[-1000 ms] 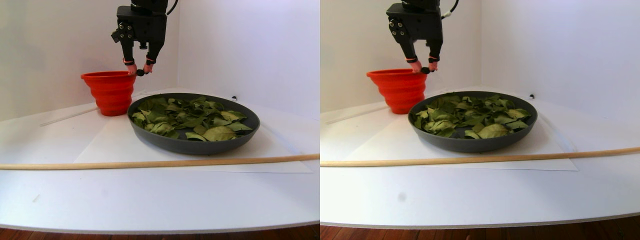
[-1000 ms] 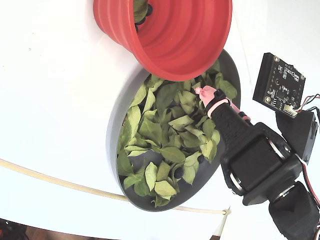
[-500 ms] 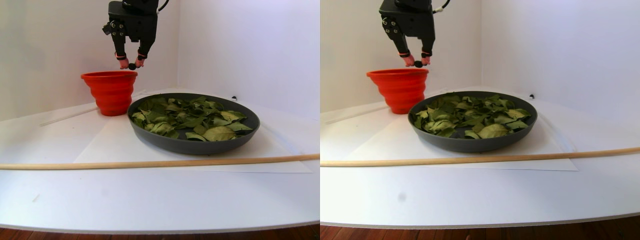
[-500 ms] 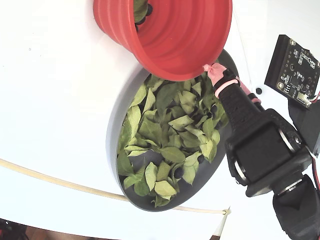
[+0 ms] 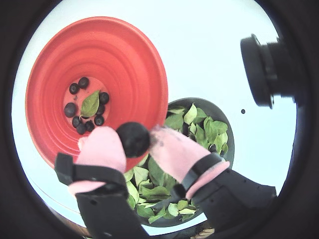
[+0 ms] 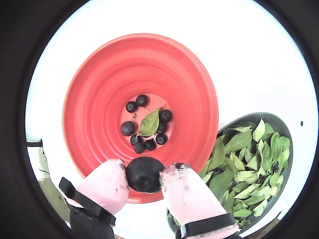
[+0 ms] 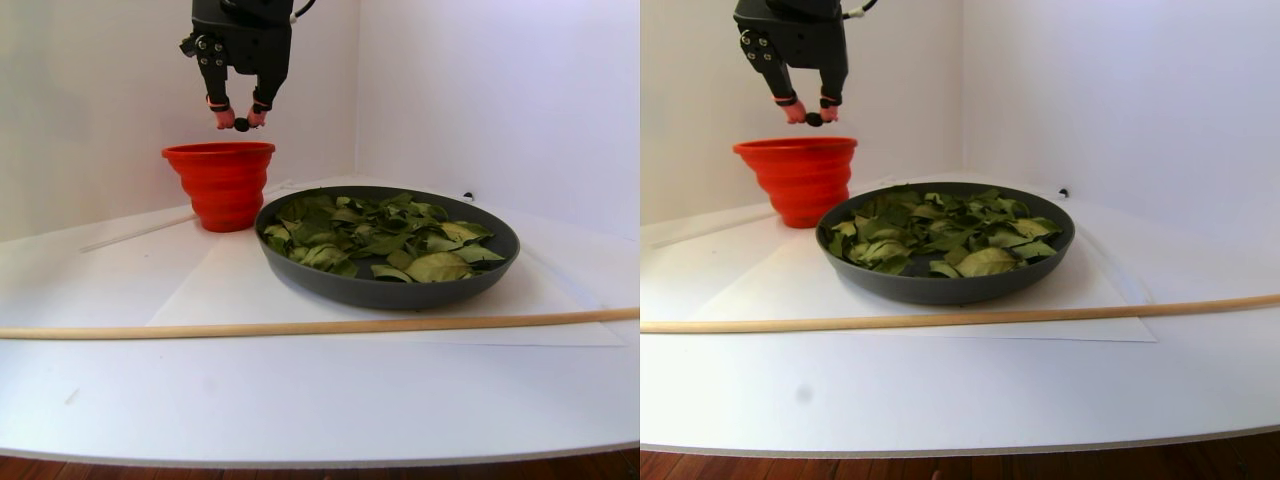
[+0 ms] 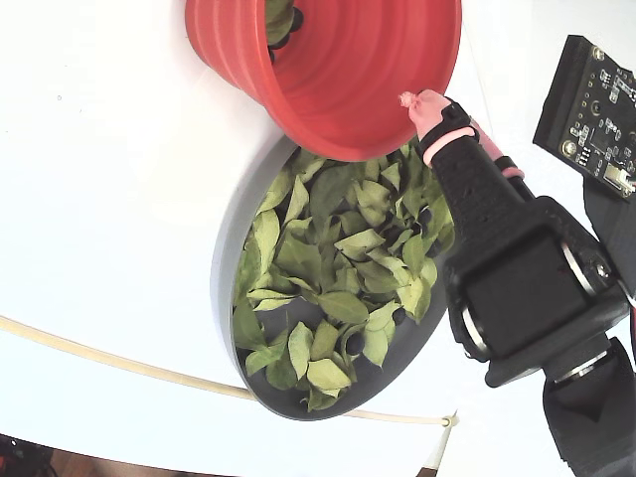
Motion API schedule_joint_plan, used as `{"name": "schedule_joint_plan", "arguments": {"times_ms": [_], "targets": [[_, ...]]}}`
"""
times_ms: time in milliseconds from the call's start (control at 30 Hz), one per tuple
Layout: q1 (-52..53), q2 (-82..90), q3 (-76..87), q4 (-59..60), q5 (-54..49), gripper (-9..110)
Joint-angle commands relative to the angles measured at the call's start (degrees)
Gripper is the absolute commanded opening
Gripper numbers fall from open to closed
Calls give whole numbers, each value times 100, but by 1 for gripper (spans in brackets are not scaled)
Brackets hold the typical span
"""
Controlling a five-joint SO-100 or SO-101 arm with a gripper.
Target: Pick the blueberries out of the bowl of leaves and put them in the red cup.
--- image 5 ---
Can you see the red collapsible silicone cup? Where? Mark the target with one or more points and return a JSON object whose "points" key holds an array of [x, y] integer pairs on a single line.
{"points": [[124, 62]]}

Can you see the pink-tipped black gripper finger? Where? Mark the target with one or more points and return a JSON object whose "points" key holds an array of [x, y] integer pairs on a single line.
{"points": [[179, 154], [99, 149]]}

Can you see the pile of green leaves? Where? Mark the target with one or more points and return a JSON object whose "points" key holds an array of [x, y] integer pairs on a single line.
{"points": [[154, 171]]}

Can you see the single green leaf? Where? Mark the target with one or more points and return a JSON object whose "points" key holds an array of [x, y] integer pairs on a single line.
{"points": [[91, 104]]}

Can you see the dark grey round bowl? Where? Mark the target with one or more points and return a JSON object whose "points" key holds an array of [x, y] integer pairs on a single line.
{"points": [[199, 101]]}

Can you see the dark blueberry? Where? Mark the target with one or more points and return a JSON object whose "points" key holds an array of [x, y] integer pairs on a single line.
{"points": [[100, 109], [74, 88], [76, 122], [99, 120], [104, 97], [89, 126], [133, 139], [81, 129], [70, 109], [83, 82]]}

